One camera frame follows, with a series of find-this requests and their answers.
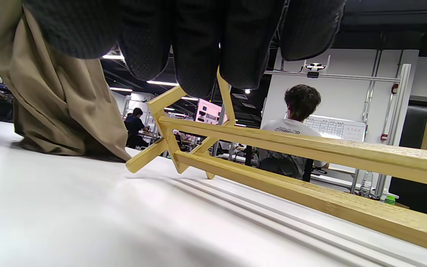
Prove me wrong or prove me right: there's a white headset on frame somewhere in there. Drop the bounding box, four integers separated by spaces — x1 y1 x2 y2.
304 62 327 79

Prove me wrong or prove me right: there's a pink white box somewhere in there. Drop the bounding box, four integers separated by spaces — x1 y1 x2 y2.
195 98 228 125

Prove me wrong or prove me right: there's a person's right hand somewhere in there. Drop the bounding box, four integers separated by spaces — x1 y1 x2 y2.
21 0 347 99

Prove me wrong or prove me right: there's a whiteboard with table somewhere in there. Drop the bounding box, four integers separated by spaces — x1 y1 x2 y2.
304 115 367 142

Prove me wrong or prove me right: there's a bamboo folding rack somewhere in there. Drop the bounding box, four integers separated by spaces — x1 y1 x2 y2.
126 67 427 256

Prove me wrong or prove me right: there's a khaki fabric garment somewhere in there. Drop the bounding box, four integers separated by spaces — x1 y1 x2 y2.
0 0 132 162

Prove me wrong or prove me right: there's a clear water bottle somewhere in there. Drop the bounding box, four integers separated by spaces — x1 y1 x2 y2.
360 171 374 198

